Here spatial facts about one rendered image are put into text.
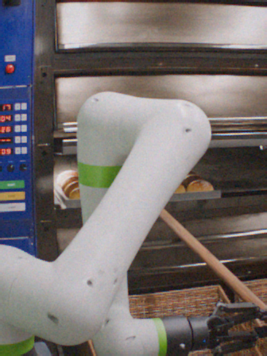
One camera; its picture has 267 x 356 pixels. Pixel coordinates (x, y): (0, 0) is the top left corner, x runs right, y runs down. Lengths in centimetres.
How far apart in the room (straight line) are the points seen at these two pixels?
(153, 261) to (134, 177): 133
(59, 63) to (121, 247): 124
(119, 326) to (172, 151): 37
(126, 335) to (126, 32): 123
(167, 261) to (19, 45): 92
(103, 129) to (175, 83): 110
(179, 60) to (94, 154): 108
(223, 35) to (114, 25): 38
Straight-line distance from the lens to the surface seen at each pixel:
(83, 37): 235
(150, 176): 126
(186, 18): 247
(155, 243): 215
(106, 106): 141
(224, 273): 182
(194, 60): 248
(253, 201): 266
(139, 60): 242
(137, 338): 144
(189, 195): 255
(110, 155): 142
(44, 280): 116
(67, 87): 239
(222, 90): 253
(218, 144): 239
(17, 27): 230
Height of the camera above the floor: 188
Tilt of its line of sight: 14 degrees down
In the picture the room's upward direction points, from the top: 1 degrees clockwise
